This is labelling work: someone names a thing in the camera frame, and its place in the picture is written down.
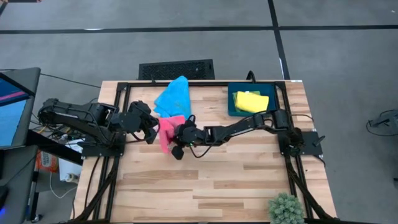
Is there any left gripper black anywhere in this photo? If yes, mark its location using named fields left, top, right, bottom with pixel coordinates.
left=119, top=100, right=160, bottom=146

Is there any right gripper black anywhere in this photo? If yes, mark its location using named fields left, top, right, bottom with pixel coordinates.
left=170, top=114, right=208, bottom=161

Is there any pink microfiber towel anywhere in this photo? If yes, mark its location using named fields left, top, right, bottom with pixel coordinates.
left=157, top=114, right=187, bottom=155

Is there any light blue microfiber towel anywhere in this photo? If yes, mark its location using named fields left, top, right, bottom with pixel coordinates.
left=154, top=75, right=192, bottom=119

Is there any yellow microfiber towel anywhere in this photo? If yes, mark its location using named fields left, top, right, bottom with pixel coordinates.
left=233, top=91, right=270, bottom=114

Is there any black perforated computer case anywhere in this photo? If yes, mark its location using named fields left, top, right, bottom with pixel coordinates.
left=138, top=58, right=216, bottom=81

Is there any white box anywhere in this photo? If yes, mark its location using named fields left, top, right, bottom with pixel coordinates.
left=58, top=138, right=85, bottom=182

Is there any dark blue bin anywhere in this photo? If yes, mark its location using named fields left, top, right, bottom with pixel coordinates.
left=227, top=82, right=277, bottom=118

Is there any orange box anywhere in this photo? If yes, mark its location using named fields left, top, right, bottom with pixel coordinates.
left=35, top=150, right=60, bottom=174

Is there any small green artificial plant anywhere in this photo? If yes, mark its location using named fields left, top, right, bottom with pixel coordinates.
left=267, top=192, right=305, bottom=224

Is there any monitor with blue screen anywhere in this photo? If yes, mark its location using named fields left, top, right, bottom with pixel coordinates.
left=0, top=67, right=42, bottom=150

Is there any grey desk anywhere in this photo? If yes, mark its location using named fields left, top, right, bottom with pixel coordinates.
left=0, top=144, right=40, bottom=224

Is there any black aluminium table frame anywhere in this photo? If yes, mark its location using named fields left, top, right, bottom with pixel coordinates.
left=73, top=80, right=338, bottom=224

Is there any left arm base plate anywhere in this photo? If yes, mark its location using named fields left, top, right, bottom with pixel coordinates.
left=81, top=132, right=127, bottom=157

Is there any thin black cable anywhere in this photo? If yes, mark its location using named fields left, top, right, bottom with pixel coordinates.
left=40, top=73, right=102, bottom=89

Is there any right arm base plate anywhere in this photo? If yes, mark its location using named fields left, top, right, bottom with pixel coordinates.
left=277, top=130, right=324, bottom=156

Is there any black stand with cable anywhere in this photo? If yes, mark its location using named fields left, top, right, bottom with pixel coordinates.
left=366, top=108, right=398, bottom=138

